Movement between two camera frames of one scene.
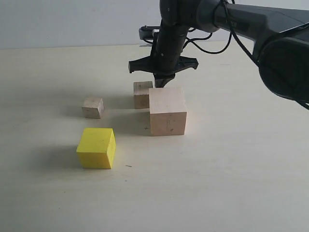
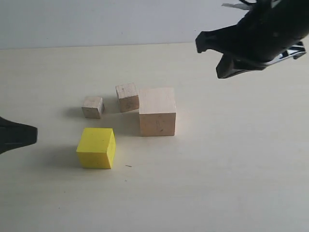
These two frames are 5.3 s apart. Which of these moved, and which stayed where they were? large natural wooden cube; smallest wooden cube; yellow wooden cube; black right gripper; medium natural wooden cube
Moved: large natural wooden cube; black right gripper; medium natural wooden cube
Stayed: yellow wooden cube; smallest wooden cube
